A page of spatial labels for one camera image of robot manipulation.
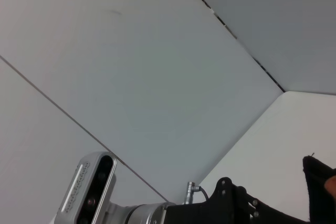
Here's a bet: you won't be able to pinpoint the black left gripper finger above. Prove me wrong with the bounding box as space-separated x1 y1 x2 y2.
237 186 309 224

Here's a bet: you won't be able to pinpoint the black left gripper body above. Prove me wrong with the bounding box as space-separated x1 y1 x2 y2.
166 177 250 224

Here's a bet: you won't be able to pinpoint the black canvas bag brown handles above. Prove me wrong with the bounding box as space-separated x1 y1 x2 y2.
302 152 336 224

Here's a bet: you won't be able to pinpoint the grey cable with silver connector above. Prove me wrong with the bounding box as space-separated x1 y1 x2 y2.
183 180 209 205

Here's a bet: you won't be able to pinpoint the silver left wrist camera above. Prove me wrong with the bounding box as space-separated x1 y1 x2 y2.
56 151 118 224

